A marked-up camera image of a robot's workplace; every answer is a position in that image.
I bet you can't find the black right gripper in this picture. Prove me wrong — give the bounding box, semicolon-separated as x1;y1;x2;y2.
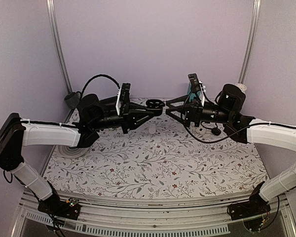
166;94;233;127

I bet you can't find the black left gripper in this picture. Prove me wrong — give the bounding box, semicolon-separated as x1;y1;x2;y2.
91;102;155;134

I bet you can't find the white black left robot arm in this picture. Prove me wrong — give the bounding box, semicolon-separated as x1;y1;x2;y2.
0;94;165;214

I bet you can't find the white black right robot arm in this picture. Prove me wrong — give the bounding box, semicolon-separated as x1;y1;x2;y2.
166;84;296;215

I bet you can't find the white open earbud case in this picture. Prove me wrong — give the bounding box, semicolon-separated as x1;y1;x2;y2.
195;127;207;135

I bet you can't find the small black closed earbud case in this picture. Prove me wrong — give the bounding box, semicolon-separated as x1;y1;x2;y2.
211;128;221;136

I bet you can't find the teal tall vase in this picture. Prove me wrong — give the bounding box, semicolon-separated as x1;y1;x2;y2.
187;83;195;102

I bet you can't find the black cylinder speaker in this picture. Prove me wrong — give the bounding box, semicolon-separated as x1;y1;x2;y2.
99;96;117;110

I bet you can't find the grey cup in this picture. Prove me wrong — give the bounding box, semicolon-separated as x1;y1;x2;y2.
64;91;81;109

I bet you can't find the white ribbed vase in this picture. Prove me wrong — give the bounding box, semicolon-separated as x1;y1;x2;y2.
235;83;247;93

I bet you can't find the white spiral plate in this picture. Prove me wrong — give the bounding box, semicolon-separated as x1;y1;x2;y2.
56;146;89;159

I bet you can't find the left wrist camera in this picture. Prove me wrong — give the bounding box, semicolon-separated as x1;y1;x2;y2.
115;83;131;116

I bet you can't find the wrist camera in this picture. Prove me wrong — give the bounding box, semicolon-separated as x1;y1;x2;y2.
188;73;206;106
115;83;131;116

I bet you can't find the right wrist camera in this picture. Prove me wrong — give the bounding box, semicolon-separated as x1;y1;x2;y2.
188;73;206;106

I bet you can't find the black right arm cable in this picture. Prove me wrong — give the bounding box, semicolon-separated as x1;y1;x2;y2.
181;86;262;143

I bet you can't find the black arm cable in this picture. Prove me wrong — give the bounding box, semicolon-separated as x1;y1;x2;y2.
181;86;262;143
80;74;120;96

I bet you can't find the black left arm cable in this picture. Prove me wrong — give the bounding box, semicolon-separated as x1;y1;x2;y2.
80;74;120;96

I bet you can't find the aluminium front rail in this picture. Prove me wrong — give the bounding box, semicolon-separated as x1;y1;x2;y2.
12;191;296;237

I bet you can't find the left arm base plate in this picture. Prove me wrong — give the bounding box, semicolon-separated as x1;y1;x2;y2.
37;196;81;220

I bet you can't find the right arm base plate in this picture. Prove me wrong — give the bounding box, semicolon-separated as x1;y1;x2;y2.
227;201;271;220

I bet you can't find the right aluminium frame post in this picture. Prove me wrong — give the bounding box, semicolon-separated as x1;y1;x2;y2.
238;0;261;84

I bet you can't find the aluminium frame post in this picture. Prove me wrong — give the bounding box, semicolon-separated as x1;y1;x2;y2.
46;0;73;93
238;0;261;84

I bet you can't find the left aluminium frame post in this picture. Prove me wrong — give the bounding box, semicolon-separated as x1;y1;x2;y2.
46;0;73;93

